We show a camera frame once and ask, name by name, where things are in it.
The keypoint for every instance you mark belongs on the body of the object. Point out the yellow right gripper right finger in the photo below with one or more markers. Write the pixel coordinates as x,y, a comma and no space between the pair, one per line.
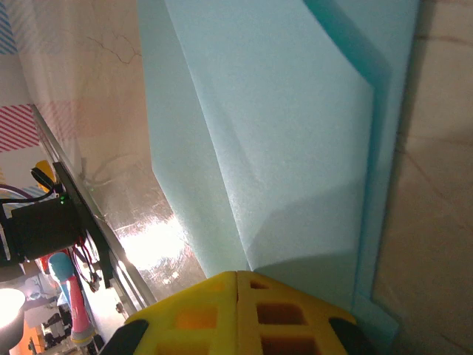
247,325

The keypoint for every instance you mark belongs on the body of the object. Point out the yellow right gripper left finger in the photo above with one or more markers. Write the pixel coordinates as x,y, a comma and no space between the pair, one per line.
225,325

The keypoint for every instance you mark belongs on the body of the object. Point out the light blue paper sheet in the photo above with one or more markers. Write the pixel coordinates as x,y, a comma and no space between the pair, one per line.
277,148

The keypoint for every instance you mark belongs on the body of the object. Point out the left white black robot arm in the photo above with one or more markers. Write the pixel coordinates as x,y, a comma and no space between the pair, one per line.
40,229

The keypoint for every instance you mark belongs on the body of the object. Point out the pink and blue bottle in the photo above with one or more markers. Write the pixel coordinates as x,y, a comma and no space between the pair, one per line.
75,307

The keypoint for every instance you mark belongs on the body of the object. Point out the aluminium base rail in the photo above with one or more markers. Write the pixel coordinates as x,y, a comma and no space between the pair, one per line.
136,292

